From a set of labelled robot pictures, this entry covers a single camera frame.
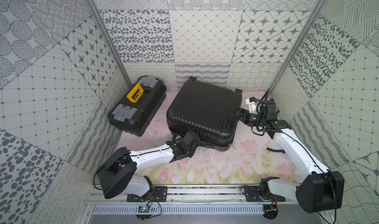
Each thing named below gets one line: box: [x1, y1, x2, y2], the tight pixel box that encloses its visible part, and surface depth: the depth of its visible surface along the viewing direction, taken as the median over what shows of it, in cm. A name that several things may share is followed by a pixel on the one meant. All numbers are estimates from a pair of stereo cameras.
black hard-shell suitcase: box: [166, 75, 243, 152], surface depth 83 cm
